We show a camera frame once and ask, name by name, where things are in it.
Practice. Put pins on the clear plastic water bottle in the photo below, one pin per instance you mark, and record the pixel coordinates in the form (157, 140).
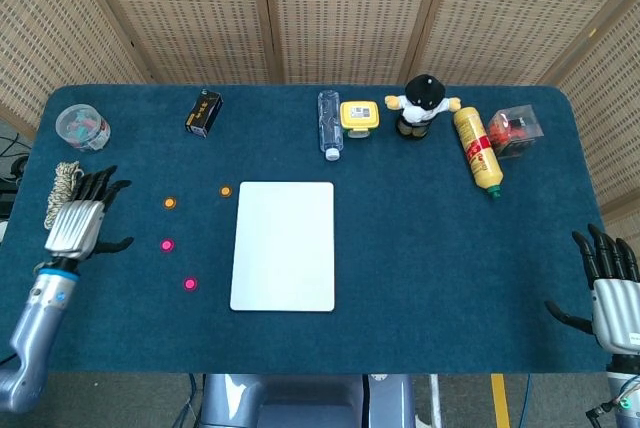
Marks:
(330, 123)

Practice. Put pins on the yellow sauce bottle green cap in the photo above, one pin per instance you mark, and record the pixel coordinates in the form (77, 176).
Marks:
(477, 148)

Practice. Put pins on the clear box of binder clips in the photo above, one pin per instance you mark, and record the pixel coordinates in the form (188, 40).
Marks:
(515, 130)

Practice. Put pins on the woven rattan folding screen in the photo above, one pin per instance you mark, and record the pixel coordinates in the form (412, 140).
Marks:
(350, 13)

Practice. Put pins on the yellow lidded small tub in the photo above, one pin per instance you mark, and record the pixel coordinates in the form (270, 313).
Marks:
(359, 115)

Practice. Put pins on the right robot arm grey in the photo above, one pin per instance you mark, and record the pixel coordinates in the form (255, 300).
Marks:
(625, 388)

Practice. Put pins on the blue felt table mat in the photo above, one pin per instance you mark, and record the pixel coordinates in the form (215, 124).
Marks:
(425, 258)

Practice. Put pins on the black and gold carton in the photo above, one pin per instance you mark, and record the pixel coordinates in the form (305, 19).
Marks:
(202, 114)

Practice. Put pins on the black and yellow plush doll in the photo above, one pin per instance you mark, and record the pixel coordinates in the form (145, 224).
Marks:
(422, 98)

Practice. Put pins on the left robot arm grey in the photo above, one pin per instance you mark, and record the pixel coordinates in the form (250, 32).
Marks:
(35, 318)

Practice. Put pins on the orange round magnet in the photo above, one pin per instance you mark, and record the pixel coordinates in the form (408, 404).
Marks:
(225, 191)
(170, 202)

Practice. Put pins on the pink token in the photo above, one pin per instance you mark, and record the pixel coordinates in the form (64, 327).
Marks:
(189, 284)
(167, 245)

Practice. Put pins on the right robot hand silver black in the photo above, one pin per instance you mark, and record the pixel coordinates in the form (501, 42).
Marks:
(617, 308)

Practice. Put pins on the white table leg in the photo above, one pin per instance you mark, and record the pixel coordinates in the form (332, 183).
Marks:
(436, 400)

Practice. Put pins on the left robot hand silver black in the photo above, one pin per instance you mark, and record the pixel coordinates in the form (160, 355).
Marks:
(75, 223)

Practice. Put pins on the grey robot torso base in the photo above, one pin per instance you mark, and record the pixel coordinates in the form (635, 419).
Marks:
(300, 400)

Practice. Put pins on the white magnetic board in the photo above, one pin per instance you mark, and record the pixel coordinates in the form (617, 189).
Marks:
(282, 248)

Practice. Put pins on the clear jar of coloured clips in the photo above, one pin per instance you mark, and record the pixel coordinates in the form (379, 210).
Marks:
(82, 128)

